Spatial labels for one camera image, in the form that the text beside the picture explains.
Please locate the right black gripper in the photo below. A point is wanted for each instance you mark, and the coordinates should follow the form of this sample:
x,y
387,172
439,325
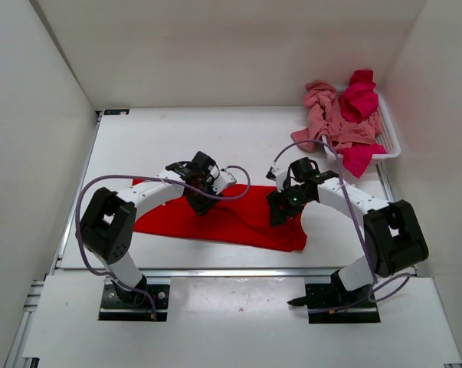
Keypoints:
x,y
279,209

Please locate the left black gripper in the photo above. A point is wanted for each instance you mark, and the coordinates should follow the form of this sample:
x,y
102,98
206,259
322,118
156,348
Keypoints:
x,y
201,208

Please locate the red t shirt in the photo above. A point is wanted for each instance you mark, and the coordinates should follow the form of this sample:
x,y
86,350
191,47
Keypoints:
x,y
245,221

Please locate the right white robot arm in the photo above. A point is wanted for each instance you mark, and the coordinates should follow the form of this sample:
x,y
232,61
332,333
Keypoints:
x,y
390,234

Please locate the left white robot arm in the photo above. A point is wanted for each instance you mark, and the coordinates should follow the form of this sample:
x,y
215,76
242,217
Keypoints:
x,y
105,228

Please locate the light pink t shirt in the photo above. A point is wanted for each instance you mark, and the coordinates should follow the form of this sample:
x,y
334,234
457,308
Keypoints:
x,y
324,119

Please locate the white plastic basket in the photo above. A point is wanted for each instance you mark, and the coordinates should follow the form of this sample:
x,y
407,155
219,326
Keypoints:
x,y
387,138

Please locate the magenta t shirt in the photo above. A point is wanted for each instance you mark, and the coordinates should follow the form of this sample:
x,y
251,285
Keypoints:
x,y
358,101

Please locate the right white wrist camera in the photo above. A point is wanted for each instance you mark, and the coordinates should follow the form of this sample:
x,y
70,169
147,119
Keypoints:
x,y
281,177

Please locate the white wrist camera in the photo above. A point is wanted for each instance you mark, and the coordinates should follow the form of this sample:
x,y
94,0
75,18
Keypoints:
x,y
221,179
281,177

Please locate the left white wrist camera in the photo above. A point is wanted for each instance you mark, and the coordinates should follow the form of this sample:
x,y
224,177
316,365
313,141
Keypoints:
x,y
221,179

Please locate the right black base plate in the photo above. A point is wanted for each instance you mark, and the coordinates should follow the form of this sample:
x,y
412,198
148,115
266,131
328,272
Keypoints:
x,y
327,305

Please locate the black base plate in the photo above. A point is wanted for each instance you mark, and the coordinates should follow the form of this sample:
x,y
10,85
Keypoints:
x,y
327,305
117,304

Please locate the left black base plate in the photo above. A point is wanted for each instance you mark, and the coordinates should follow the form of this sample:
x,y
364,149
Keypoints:
x,y
117,304

